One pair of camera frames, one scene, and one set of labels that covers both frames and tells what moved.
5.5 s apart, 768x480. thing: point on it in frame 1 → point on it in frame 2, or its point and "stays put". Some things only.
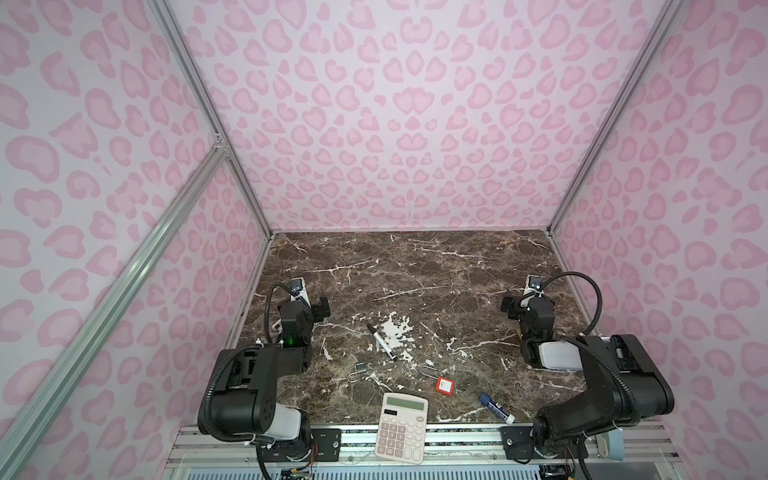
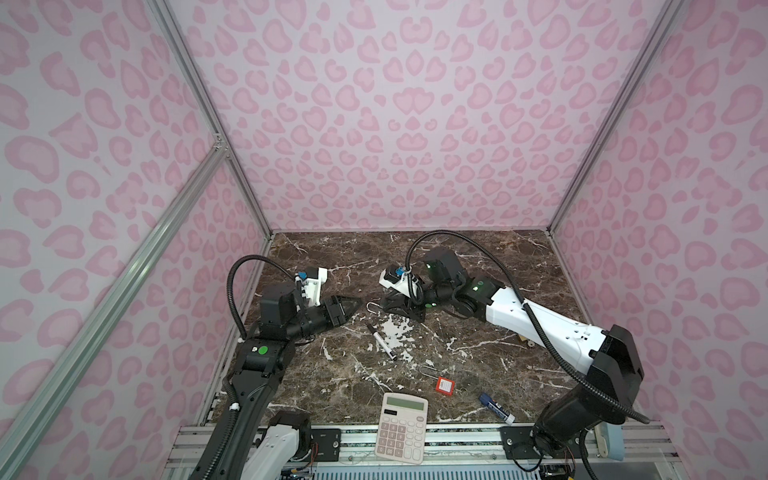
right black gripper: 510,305 → 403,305
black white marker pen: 388,349 stays put
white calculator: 401,433 stays put
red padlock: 445,386 stays put
